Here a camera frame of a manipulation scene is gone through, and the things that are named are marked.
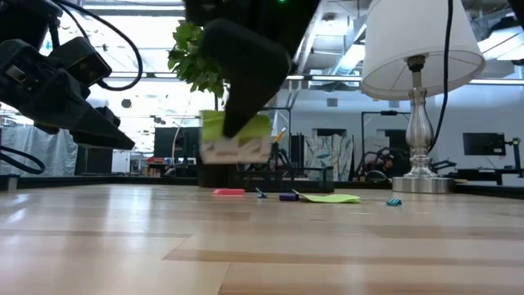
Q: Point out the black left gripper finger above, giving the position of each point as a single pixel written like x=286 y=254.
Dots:
x=102 y=133
x=110 y=115

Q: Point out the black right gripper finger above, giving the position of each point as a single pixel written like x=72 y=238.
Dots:
x=249 y=65

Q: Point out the thick green sticky note pad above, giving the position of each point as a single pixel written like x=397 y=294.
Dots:
x=213 y=127

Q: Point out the blue binder clip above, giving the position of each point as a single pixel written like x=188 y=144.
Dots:
x=261 y=194
x=394 y=201

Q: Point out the dark blue sticky note pad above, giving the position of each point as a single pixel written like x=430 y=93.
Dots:
x=289 y=197

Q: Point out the thin green sticky note pad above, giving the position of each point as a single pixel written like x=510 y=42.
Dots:
x=331 y=198

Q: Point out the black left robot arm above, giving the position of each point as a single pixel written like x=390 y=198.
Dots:
x=20 y=20

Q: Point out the black mesh desk organizer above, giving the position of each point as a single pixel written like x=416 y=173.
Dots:
x=286 y=180

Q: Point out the black partition panel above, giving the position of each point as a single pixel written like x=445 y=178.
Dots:
x=94 y=164

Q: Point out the green potted tree black pot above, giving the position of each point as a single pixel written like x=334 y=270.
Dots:
x=192 y=61

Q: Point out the gray curtain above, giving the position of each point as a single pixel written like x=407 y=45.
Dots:
x=41 y=157

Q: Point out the large black monitor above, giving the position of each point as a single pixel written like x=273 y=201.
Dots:
x=172 y=143

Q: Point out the leaf print cloth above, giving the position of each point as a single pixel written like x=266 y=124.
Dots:
x=327 y=155

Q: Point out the white shade silver table lamp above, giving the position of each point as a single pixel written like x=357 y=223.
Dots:
x=409 y=41

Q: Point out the person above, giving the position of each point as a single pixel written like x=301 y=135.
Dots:
x=387 y=164

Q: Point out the small black monitor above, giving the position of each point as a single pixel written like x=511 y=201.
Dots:
x=483 y=144

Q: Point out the black aluminium table frame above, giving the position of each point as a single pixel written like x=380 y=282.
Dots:
x=102 y=181

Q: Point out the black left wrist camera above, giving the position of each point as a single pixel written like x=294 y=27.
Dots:
x=78 y=61

